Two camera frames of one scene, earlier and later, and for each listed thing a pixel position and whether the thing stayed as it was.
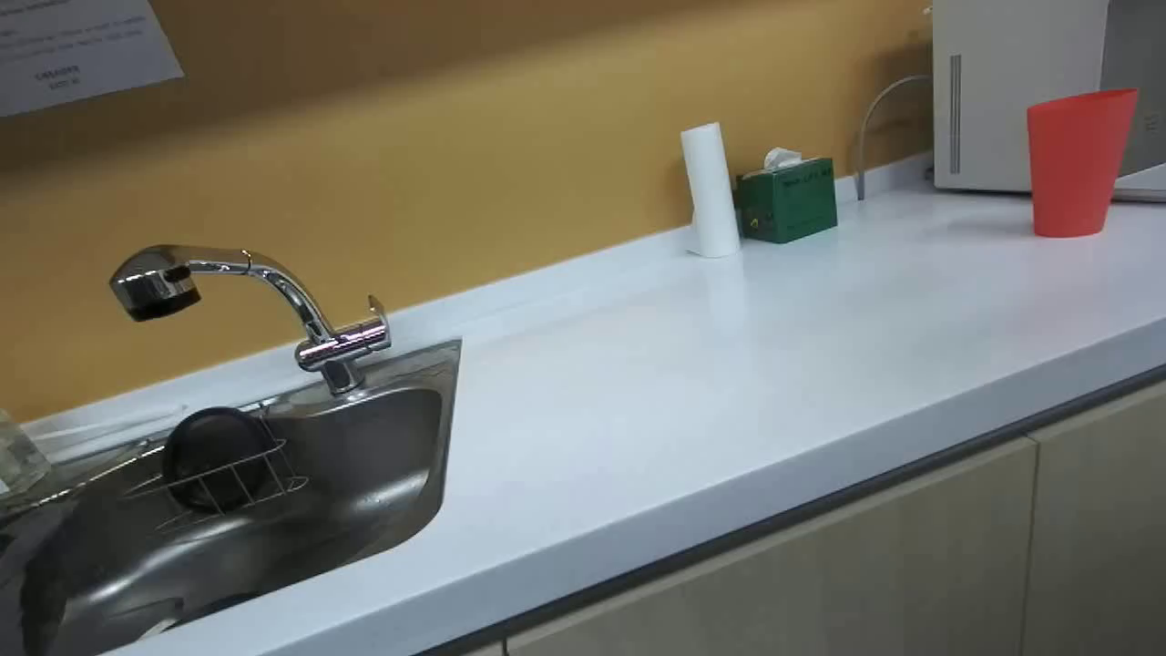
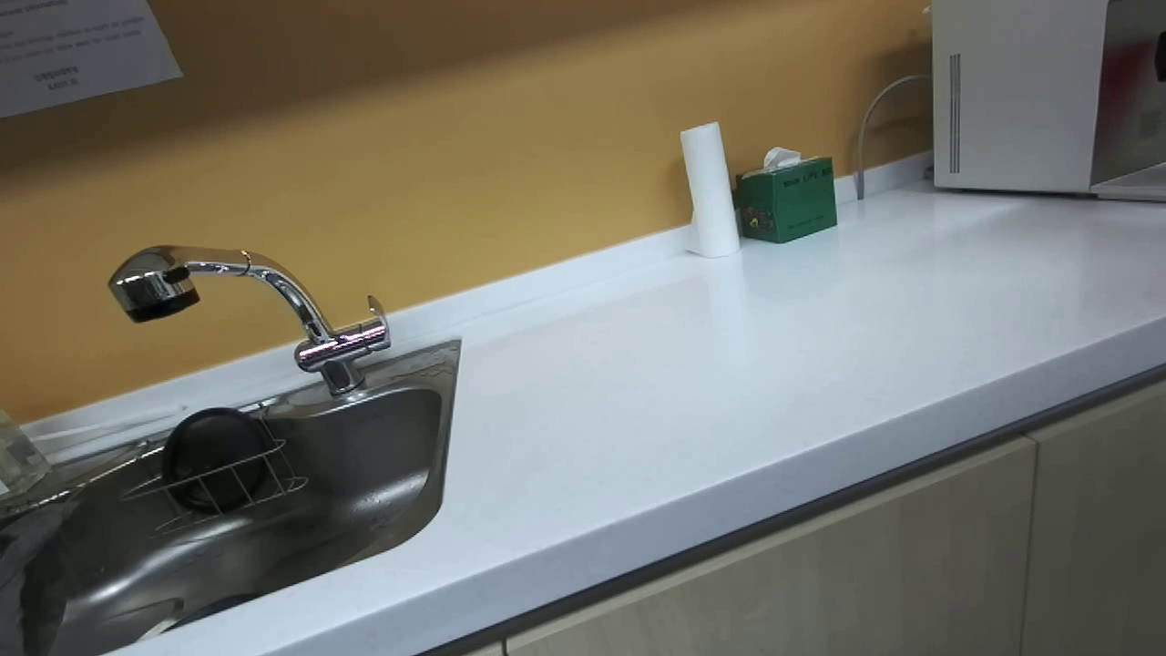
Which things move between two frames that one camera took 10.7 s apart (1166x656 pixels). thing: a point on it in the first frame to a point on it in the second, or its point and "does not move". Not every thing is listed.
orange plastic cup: [1078, 153] to [1126, 112]
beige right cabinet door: [1096, 560] does not move
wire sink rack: [223, 483] does not move
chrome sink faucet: [160, 278] does not move
